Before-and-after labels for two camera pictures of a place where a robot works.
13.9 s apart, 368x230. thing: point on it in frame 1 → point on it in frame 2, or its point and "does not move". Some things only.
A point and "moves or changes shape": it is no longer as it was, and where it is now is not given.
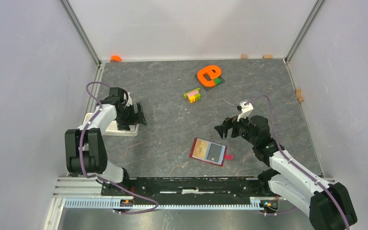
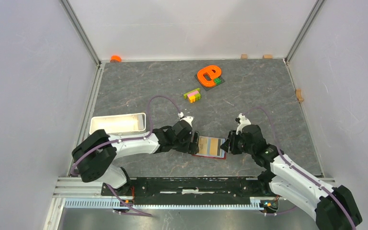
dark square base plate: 208,88 does not move
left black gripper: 137,118 → 186,148
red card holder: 210,152 moves or changes shape
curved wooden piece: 299,95 does not move
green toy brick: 217,81 does not move
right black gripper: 222,129 → 233,137
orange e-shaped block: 205,82 does not move
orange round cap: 116,58 does not move
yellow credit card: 200,149 → 213,146
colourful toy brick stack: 192,96 does not move
